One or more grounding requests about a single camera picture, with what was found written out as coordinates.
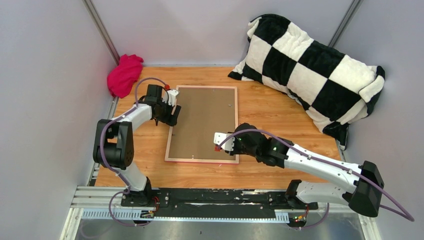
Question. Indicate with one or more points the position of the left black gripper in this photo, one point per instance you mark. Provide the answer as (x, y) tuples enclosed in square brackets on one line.
[(167, 119)]

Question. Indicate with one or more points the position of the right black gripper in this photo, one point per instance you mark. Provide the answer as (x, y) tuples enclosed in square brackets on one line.
[(235, 150)]

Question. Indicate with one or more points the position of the pink picture frame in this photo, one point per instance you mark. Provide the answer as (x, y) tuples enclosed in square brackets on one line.
[(205, 110)]

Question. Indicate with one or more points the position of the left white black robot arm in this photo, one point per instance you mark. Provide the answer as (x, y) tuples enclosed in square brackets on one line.
[(114, 146)]

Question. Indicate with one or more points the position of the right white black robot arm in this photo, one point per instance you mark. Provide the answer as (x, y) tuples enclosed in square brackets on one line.
[(358, 186)]

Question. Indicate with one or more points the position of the magenta cloth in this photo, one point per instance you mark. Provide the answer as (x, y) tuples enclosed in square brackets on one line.
[(121, 79)]

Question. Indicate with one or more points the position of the black white checkered pillow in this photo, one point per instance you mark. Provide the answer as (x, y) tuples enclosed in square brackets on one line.
[(334, 89)]

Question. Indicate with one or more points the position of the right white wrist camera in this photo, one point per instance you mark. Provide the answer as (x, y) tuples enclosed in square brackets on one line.
[(220, 139)]

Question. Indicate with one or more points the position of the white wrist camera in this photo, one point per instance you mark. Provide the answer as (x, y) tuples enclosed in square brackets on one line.
[(170, 97), (220, 139)]

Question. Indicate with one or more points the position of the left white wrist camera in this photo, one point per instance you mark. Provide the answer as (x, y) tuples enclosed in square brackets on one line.
[(170, 97)]

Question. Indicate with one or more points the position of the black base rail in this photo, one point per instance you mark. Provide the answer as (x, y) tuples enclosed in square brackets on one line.
[(216, 204)]

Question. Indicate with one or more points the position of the left aluminium corner post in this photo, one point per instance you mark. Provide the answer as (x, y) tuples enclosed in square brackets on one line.
[(90, 7)]

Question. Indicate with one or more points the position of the aluminium corner post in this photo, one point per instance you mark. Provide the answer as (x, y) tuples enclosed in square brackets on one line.
[(90, 7), (348, 16)]

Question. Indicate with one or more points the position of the right aluminium corner post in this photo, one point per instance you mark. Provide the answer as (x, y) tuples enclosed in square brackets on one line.
[(348, 16)]

